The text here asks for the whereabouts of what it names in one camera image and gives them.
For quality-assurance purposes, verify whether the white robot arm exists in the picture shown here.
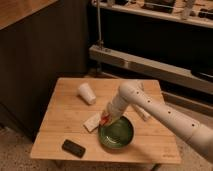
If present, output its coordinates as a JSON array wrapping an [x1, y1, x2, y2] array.
[[100, 80, 213, 164]]

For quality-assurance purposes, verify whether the red pepper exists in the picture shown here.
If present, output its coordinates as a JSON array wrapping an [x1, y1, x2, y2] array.
[[100, 116, 109, 126]]

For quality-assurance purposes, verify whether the dark wooden cabinet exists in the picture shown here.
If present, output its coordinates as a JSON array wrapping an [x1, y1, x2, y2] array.
[[0, 0, 89, 140]]

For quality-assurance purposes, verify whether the beige folded napkin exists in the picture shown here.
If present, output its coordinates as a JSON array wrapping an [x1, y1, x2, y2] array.
[[83, 113, 101, 132]]

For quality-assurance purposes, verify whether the white paper cup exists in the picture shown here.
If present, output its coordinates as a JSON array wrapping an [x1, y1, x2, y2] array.
[[78, 83, 96, 105]]

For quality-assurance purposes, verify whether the black smartphone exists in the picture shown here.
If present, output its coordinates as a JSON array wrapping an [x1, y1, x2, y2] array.
[[62, 140, 86, 158]]

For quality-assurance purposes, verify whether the metal shelf rack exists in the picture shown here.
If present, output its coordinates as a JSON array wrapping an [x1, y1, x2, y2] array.
[[89, 0, 213, 117]]

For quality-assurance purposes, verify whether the green ceramic bowl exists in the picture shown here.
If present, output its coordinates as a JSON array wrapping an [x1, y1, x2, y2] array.
[[98, 116, 134, 149]]

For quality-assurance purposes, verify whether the small wooden table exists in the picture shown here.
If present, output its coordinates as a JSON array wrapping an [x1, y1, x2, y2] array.
[[30, 78, 181, 164]]

